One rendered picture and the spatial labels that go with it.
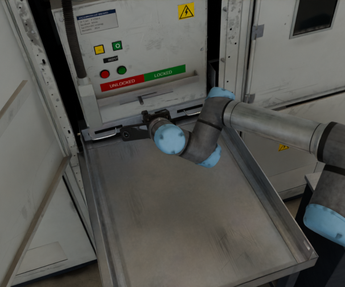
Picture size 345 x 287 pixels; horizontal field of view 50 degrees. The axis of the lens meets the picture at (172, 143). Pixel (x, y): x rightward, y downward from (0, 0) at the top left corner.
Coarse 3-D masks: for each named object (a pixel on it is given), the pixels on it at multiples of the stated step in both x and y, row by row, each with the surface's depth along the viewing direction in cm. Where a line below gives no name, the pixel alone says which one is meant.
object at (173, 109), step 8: (176, 104) 147; (184, 104) 147; (192, 104) 148; (200, 104) 150; (152, 112) 145; (176, 112) 149; (192, 112) 151; (112, 120) 143; (120, 120) 142; (128, 120) 144; (136, 120) 145; (88, 128) 140; (96, 128) 141; (104, 128) 142; (112, 128) 144; (120, 128) 145; (88, 136) 143; (96, 136) 144
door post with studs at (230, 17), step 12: (228, 0) 118; (240, 0) 119; (228, 12) 121; (240, 12) 123; (228, 24) 124; (228, 36) 128; (228, 48) 131; (228, 60) 135; (228, 72) 139; (228, 84) 143
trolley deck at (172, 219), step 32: (192, 128) 148; (128, 160) 138; (160, 160) 137; (224, 160) 136; (128, 192) 128; (160, 192) 127; (192, 192) 126; (224, 192) 125; (96, 224) 119; (128, 224) 119; (160, 224) 118; (192, 224) 117; (224, 224) 117; (256, 224) 116; (128, 256) 111; (160, 256) 110; (192, 256) 110; (224, 256) 109; (256, 256) 109; (288, 256) 108
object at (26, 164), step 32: (0, 0) 97; (0, 32) 98; (0, 64) 99; (0, 96) 100; (32, 96) 116; (0, 128) 98; (32, 128) 118; (0, 160) 102; (32, 160) 119; (64, 160) 141; (0, 192) 103; (32, 192) 121; (0, 224) 105; (32, 224) 121; (0, 256) 106
